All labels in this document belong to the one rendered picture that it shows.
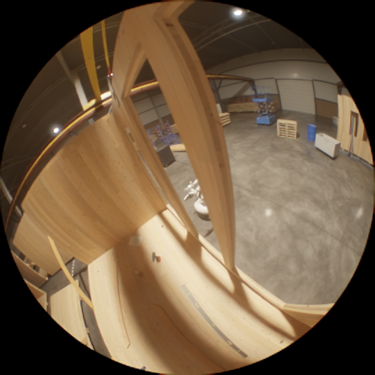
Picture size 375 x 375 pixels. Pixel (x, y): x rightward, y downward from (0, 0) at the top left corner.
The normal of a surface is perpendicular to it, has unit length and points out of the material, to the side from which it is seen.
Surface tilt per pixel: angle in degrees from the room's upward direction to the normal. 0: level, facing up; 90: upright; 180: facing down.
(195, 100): 90
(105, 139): 90
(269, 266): 0
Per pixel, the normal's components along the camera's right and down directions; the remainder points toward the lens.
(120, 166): 0.55, 0.35
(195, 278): -0.33, -0.75
